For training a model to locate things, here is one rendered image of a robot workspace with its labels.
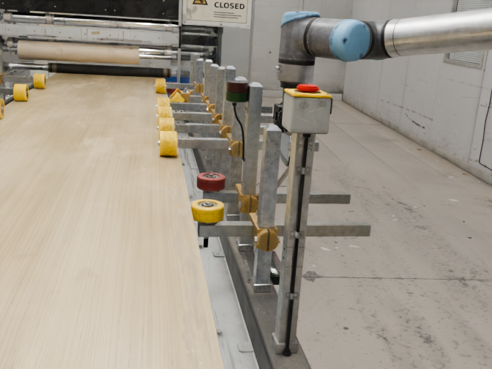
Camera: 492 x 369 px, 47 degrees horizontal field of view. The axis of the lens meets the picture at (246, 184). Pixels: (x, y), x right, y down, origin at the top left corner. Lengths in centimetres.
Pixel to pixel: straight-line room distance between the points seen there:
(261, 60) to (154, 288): 949
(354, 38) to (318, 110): 35
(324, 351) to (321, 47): 153
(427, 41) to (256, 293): 70
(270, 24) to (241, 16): 630
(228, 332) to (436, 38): 82
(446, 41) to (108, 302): 87
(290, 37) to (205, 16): 266
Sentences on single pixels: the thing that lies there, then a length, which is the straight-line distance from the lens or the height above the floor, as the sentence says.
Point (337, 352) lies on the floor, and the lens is 254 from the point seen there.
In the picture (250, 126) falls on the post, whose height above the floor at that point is 106.
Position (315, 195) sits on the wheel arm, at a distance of 166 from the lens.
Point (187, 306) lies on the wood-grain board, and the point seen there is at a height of 90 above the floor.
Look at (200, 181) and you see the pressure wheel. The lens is 157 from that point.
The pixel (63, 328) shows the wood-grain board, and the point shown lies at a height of 90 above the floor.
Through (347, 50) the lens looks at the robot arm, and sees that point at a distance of 129.
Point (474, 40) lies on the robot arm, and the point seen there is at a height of 132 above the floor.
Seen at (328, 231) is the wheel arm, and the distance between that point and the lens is 143.
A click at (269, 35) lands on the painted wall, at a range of 1034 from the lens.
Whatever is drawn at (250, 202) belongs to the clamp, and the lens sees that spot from 155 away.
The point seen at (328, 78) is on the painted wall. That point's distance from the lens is 1059.
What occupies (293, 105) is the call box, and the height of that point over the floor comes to 120.
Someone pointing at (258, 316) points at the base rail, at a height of 70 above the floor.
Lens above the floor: 134
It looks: 16 degrees down
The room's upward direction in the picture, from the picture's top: 4 degrees clockwise
